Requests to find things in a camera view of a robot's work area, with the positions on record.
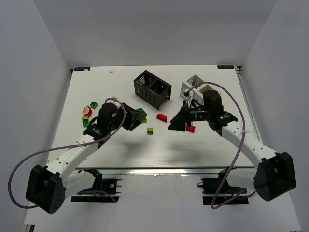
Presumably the red lego with lime top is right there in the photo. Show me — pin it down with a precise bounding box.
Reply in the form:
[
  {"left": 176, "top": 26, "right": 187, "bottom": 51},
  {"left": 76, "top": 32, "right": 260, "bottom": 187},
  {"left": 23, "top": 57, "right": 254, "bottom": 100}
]
[{"left": 185, "top": 123, "right": 196, "bottom": 133}]

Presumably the green and lime lego stack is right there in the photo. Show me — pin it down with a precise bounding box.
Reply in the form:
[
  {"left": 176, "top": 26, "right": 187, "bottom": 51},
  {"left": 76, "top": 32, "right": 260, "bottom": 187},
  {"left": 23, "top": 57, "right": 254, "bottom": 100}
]
[{"left": 137, "top": 108, "right": 147, "bottom": 124}]

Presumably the red rounded lego brick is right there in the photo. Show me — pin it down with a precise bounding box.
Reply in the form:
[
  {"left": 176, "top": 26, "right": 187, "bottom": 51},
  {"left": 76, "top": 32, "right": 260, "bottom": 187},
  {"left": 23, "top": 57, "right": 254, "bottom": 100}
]
[{"left": 156, "top": 114, "right": 168, "bottom": 122}]

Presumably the lime small lego brick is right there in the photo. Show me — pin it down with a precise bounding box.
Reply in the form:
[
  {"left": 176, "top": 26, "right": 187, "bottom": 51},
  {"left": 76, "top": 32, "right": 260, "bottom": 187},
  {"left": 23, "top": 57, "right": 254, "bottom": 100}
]
[{"left": 147, "top": 128, "right": 154, "bottom": 135}]

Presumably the green square lego brick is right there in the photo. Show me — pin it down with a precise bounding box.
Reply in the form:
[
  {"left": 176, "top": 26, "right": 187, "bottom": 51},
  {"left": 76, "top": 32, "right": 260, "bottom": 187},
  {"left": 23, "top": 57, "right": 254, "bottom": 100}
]
[{"left": 90, "top": 101, "right": 98, "bottom": 109}]

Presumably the green lime small lego stack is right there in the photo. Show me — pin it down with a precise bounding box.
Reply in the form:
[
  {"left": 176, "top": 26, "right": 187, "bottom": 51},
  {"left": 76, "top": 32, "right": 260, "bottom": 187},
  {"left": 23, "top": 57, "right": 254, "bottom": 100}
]
[{"left": 82, "top": 116, "right": 90, "bottom": 127}]

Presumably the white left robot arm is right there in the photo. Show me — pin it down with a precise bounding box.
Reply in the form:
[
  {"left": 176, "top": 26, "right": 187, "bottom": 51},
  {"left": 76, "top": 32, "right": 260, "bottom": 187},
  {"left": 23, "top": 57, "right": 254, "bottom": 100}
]
[{"left": 26, "top": 102, "right": 147, "bottom": 214}]

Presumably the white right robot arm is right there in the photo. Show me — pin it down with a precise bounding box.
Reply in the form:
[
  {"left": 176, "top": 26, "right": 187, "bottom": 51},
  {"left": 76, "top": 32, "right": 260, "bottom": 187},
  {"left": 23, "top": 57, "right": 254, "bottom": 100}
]
[{"left": 168, "top": 90, "right": 296, "bottom": 201}]

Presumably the red flower lego piece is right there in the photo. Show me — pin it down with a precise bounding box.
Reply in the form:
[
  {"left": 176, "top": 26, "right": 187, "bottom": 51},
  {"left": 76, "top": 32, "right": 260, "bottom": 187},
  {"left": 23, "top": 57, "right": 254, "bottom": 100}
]
[{"left": 82, "top": 106, "right": 93, "bottom": 117}]

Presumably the black two-slot container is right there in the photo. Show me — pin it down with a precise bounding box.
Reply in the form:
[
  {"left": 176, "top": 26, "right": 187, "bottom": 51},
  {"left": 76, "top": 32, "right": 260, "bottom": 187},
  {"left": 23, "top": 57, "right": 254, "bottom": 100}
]
[{"left": 133, "top": 70, "right": 172, "bottom": 110}]

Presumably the white two-slot container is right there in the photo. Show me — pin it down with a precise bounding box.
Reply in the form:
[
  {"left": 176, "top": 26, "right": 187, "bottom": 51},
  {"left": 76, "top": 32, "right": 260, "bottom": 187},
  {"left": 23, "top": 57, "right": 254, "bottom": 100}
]
[{"left": 180, "top": 75, "right": 214, "bottom": 107}]

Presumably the blue label sticker right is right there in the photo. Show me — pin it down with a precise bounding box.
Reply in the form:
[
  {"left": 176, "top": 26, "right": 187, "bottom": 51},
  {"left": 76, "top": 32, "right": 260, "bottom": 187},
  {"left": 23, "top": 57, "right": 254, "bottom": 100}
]
[{"left": 217, "top": 65, "right": 234, "bottom": 69}]

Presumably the blue label sticker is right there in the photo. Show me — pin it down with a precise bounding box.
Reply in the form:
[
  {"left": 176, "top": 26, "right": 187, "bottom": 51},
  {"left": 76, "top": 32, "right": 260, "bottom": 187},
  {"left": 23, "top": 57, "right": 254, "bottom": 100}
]
[
  {"left": 73, "top": 67, "right": 90, "bottom": 72},
  {"left": 217, "top": 65, "right": 234, "bottom": 69}
]

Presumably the blue label sticker left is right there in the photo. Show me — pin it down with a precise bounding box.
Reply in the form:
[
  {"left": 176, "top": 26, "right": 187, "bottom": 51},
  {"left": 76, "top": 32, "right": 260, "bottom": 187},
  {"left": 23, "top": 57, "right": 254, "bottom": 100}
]
[{"left": 73, "top": 67, "right": 90, "bottom": 72}]

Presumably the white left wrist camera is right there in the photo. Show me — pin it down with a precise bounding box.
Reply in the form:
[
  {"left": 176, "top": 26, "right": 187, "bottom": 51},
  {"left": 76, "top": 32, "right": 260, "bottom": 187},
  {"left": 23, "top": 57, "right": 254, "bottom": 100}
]
[{"left": 107, "top": 97, "right": 121, "bottom": 107}]

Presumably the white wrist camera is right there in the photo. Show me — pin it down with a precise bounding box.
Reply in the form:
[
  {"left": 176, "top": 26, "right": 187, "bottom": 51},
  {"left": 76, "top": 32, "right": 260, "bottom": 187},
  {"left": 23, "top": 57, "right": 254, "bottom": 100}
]
[
  {"left": 183, "top": 89, "right": 194, "bottom": 106},
  {"left": 107, "top": 97, "right": 121, "bottom": 107}
]

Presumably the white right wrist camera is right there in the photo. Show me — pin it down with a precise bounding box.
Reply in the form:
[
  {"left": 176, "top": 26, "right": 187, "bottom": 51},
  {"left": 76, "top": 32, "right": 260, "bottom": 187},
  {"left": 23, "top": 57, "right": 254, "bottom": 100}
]
[{"left": 183, "top": 89, "right": 194, "bottom": 106}]

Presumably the aluminium table edge rail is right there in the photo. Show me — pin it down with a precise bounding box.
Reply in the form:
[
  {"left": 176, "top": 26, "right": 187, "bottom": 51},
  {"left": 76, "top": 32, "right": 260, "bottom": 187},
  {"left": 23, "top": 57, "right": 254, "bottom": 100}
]
[{"left": 44, "top": 167, "right": 258, "bottom": 176}]

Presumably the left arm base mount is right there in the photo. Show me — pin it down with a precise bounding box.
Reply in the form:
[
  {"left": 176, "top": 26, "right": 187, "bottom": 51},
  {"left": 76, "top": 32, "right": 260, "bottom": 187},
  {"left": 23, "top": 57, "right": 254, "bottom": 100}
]
[{"left": 71, "top": 168, "right": 123, "bottom": 203}]

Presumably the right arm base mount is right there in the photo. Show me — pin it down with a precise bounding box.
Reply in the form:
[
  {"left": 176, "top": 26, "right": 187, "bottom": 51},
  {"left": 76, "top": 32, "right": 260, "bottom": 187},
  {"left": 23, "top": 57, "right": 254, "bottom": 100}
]
[{"left": 197, "top": 169, "right": 249, "bottom": 206}]

